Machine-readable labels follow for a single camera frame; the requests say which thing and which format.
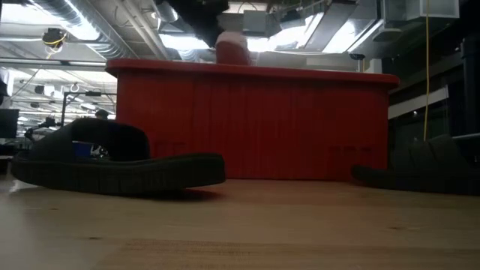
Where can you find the pink slide sandal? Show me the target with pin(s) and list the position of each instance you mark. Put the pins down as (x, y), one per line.
(232, 47)

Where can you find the black slide sandal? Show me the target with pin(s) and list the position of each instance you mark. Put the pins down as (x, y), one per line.
(123, 172)
(420, 168)

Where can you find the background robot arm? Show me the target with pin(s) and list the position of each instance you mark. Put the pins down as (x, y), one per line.
(43, 125)

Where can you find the red plastic bin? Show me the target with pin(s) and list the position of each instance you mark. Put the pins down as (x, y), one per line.
(262, 123)

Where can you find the person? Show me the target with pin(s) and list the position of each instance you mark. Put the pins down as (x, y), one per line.
(101, 113)

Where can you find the black ceiling dome fixture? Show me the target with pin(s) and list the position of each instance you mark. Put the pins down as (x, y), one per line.
(54, 36)

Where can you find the blue box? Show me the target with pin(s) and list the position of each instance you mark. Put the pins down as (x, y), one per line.
(82, 148)

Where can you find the dark monitor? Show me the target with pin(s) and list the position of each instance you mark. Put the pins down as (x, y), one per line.
(8, 123)

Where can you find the round silver air duct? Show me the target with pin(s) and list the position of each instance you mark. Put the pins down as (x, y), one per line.
(93, 26)

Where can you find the black security camera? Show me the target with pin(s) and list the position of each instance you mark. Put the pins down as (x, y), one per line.
(356, 56)

